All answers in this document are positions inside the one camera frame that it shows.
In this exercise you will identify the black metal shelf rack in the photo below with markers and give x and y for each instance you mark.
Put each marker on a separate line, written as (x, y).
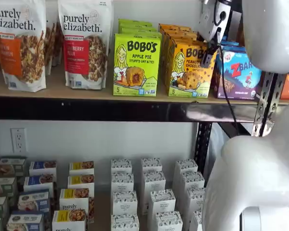
(110, 109)

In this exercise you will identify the blue purple Zbar box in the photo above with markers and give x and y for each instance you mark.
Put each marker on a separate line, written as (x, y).
(232, 44)
(240, 79)

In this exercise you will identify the white wall outlet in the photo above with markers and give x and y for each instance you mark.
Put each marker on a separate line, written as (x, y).
(18, 140)

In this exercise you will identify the granola bag red label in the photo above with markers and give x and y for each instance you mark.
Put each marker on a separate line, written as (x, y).
(86, 60)

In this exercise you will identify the white floral print box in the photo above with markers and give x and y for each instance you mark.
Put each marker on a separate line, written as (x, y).
(192, 180)
(185, 166)
(168, 222)
(124, 223)
(161, 202)
(154, 183)
(121, 164)
(122, 181)
(124, 203)
(151, 164)
(196, 221)
(195, 199)

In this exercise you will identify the white granola bag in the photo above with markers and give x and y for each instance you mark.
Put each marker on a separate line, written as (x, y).
(50, 43)

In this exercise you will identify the grey perforated metal post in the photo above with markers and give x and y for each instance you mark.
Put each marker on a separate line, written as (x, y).
(267, 83)

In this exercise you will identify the granola bag orange label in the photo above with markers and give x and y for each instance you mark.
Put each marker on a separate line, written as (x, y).
(19, 60)

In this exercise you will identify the oatmeal boxes group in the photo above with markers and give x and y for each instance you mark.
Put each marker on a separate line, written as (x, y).
(101, 211)

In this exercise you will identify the yellow label granola box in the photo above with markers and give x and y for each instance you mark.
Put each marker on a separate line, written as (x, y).
(82, 167)
(80, 181)
(68, 220)
(73, 199)

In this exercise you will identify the green Bobo's apple pie box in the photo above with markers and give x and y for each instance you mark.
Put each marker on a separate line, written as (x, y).
(137, 28)
(137, 65)
(135, 22)
(144, 32)

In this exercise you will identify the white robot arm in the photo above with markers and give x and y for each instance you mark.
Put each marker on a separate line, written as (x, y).
(255, 173)

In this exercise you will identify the orange Bobo's peanut butter box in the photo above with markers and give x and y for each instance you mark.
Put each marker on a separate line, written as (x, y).
(178, 31)
(187, 79)
(173, 26)
(180, 36)

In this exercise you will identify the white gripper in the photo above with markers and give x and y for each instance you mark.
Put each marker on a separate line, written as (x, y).
(212, 21)

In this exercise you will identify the blue label white food box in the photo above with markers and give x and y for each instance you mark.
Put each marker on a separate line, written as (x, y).
(38, 181)
(33, 201)
(25, 221)
(42, 166)

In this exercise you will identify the wooden shelf board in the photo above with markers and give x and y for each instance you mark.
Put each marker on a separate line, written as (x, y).
(54, 90)

